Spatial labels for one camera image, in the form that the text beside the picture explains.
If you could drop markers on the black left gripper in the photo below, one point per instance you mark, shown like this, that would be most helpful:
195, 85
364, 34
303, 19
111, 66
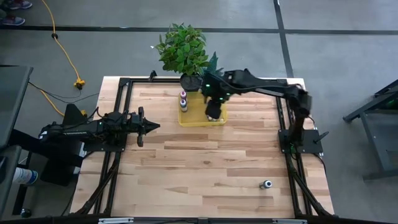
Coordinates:
135, 126

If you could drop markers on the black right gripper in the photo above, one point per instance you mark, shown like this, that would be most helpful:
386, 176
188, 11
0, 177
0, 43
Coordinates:
213, 109

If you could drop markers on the large red food coloring bottle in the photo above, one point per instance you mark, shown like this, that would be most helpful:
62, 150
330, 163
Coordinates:
183, 94

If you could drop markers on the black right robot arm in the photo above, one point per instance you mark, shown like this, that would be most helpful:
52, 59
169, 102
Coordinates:
264, 85

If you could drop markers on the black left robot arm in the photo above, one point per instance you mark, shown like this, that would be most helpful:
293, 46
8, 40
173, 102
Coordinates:
77, 132

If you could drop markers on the yellow translucent plastic bin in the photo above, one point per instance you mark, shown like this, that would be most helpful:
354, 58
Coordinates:
194, 116

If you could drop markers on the spiky plant in white pot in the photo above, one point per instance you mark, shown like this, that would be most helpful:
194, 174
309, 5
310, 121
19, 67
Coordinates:
213, 63

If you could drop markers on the leafy plant in black pot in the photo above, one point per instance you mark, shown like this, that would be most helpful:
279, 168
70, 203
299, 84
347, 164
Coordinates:
183, 49

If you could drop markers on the black overhead crossbar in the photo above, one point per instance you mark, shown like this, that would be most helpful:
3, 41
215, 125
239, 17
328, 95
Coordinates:
174, 221

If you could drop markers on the black equipment stand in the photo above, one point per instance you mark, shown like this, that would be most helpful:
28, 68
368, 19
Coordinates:
62, 174

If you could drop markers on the white cylinder with blue end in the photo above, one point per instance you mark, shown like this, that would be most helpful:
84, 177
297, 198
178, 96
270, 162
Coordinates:
23, 175

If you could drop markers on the dark grey side desk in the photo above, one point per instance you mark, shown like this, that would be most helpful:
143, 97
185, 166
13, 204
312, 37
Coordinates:
12, 99

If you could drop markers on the black caster wheel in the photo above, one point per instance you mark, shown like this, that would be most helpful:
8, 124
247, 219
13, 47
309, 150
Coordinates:
25, 213

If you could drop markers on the person's shoe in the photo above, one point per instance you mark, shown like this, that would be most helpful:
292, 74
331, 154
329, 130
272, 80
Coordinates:
14, 21
21, 4

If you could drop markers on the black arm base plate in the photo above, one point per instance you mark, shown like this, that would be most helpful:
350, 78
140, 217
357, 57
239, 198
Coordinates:
105, 148
311, 141

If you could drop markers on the silver aluminium extrusion post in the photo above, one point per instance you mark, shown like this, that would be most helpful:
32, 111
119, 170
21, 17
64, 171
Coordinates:
289, 221
116, 220

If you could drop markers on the black metal cart frame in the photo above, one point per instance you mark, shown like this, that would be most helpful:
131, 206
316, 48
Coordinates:
377, 149

